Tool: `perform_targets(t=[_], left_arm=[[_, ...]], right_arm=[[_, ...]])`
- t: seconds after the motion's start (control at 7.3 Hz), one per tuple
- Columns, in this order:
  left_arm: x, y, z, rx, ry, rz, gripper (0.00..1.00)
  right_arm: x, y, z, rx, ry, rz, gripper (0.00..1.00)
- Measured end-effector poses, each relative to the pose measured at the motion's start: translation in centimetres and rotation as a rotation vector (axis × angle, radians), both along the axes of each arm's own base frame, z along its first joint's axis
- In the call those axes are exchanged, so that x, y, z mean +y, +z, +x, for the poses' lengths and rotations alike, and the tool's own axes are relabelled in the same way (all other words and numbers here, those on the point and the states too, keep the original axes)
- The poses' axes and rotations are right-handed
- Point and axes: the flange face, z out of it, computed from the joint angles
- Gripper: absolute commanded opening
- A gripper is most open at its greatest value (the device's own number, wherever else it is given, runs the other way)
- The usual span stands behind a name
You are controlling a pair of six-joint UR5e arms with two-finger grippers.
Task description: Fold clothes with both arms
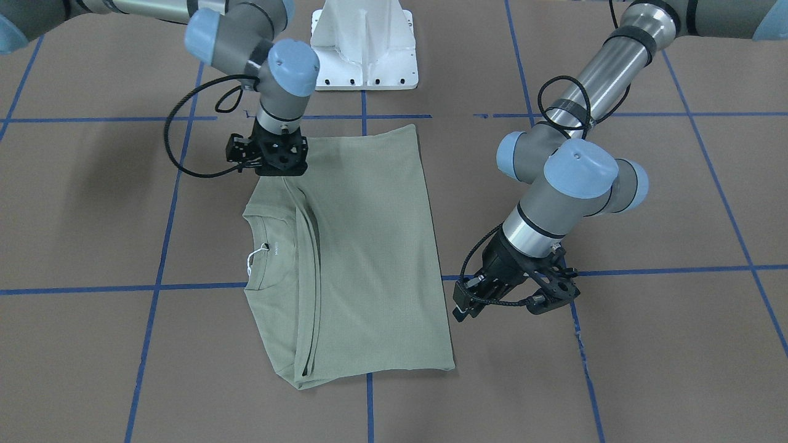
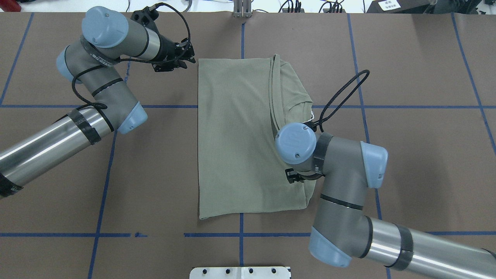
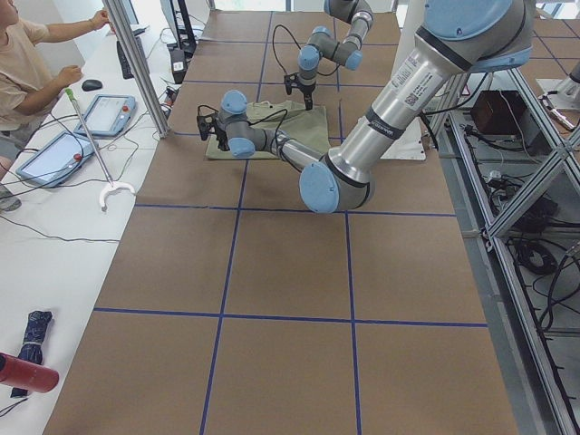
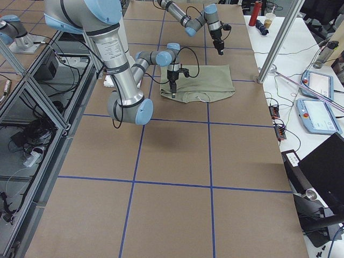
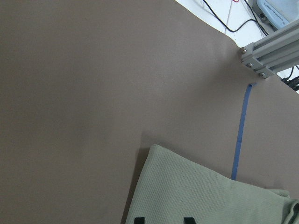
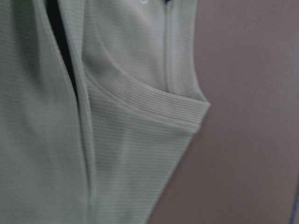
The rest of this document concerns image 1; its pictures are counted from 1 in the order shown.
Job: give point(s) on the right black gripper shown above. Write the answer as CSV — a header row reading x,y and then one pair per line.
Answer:
x,y
241,151

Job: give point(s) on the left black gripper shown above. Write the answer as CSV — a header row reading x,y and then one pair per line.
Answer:
x,y
503,260

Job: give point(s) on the olive green long-sleeve shirt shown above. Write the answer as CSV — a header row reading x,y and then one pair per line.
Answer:
x,y
344,277

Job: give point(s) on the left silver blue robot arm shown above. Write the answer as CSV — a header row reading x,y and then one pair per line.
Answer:
x,y
568,176

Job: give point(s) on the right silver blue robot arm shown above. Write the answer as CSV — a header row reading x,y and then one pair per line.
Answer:
x,y
235,37

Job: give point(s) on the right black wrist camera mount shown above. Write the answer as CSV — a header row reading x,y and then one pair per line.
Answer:
x,y
273,162

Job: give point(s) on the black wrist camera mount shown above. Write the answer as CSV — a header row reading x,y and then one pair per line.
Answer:
x,y
556,284
273,162

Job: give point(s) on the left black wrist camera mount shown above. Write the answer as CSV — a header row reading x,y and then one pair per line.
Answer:
x,y
556,284

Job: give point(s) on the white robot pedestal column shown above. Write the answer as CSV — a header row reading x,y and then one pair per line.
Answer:
x,y
364,45

